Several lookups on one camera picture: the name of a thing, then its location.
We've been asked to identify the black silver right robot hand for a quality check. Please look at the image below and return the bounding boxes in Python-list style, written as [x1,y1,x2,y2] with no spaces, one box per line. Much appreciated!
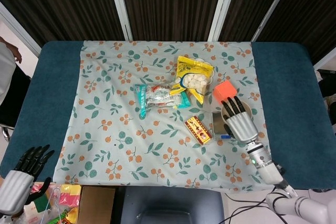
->
[221,95,260,144]

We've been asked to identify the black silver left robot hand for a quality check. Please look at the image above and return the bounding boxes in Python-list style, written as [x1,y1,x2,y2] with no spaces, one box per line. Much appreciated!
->
[0,144,55,216]

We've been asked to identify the beige bowl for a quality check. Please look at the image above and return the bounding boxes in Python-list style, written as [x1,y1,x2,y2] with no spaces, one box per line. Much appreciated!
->
[220,100,253,124]

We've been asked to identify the small digital scale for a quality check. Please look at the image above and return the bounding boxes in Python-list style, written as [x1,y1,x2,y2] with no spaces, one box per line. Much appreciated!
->
[212,112,238,141]

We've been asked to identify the green felt piece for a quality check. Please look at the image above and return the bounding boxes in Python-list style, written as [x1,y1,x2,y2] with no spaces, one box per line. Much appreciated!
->
[35,194,49,213]

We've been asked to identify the clear plastic bag red print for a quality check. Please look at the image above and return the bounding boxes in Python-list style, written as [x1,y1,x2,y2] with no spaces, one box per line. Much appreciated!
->
[22,202,57,224]

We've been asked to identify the orange cube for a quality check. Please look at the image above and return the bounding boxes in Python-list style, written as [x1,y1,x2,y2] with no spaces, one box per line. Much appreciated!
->
[212,80,238,106]

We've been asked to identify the red yellow small box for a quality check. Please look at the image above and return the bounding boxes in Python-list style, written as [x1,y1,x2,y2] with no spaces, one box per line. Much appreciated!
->
[184,115,213,145]

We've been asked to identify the yellow pink package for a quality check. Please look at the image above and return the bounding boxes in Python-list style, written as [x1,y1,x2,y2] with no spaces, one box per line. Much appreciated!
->
[58,184,81,207]

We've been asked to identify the chrome chair leg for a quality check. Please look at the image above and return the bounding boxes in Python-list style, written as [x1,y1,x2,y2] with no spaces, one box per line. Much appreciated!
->
[1,123,15,141]

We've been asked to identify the teal velvet table cover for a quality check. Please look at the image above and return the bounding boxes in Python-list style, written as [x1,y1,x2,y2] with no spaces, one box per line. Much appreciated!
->
[0,40,336,193]

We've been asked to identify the colourful snack bag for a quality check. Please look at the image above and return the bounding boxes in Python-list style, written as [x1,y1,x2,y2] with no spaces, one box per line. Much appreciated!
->
[51,207,80,224]

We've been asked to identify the yellow snack bag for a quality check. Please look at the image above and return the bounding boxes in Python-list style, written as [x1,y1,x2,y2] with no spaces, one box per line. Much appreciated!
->
[170,55,214,105]

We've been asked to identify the white scalloped dish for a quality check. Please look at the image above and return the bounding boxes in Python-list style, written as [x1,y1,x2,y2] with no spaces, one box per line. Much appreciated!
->
[193,56,215,85]

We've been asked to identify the brown cardboard box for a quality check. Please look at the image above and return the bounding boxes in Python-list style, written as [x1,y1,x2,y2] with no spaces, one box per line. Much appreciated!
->
[78,186,117,224]

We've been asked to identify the teal silver snack packet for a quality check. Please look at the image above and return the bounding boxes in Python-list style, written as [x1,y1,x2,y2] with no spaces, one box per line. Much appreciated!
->
[134,83,191,119]

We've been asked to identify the black object beside table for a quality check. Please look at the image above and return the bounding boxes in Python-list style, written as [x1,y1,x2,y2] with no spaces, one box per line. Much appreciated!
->
[314,69,336,126]

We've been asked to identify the dark grey chair seat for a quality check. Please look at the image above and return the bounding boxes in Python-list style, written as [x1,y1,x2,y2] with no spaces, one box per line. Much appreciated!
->
[114,186,225,224]

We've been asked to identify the person in white shirt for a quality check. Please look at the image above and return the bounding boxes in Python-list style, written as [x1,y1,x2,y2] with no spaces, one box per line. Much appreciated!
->
[0,36,33,127]

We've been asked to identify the floral leaf print tablecloth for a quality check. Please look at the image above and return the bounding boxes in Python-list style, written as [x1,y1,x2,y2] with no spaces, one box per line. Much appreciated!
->
[52,40,278,192]

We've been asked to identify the black cable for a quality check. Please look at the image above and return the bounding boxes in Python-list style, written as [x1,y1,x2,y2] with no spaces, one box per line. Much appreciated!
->
[225,185,291,224]

